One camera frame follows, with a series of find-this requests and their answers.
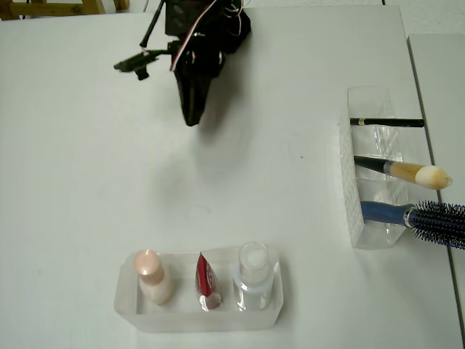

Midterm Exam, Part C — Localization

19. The pink lotion bottle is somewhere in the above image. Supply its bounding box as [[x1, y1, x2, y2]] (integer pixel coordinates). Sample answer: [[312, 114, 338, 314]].
[[132, 249, 174, 305]]

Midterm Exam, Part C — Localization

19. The makeup brush with mesh sleeve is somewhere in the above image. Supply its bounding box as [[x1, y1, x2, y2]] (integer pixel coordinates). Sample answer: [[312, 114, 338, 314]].
[[353, 155, 453, 190]]

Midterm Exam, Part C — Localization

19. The clear spray bottle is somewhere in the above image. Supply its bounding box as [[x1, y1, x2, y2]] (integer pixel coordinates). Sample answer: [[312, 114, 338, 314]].
[[231, 241, 273, 313]]

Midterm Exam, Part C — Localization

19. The red hand cream tube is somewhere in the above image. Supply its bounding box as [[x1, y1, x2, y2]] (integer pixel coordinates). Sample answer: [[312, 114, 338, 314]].
[[195, 251, 223, 313]]

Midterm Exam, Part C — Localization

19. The clear acrylic organizer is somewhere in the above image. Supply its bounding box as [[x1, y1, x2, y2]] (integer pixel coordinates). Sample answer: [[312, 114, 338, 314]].
[[337, 85, 410, 250]]

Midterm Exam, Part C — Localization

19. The black eyeliner pencil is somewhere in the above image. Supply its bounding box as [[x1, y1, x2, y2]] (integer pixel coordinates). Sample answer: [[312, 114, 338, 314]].
[[349, 116, 425, 128]]

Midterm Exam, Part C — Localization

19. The blue round hairbrush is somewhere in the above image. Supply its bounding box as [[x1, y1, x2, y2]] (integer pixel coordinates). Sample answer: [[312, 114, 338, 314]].
[[360, 199, 465, 251]]

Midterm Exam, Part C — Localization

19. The frosted plastic bin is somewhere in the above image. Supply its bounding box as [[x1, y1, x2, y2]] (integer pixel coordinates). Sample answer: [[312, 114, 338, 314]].
[[113, 245, 285, 334]]

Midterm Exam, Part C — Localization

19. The red white servo cable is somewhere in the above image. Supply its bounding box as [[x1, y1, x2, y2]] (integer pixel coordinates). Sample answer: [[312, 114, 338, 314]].
[[169, 0, 219, 72]]

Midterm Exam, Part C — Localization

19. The black camera cable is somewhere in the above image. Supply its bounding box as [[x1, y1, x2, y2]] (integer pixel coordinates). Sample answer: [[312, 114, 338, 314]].
[[139, 0, 165, 52]]

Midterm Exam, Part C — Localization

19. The black gripper camera mount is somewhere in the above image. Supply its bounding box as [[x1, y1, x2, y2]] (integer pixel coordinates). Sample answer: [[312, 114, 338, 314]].
[[113, 49, 163, 81]]

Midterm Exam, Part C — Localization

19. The wooden frame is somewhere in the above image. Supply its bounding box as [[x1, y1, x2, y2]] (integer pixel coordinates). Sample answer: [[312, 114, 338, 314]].
[[0, 0, 129, 21]]

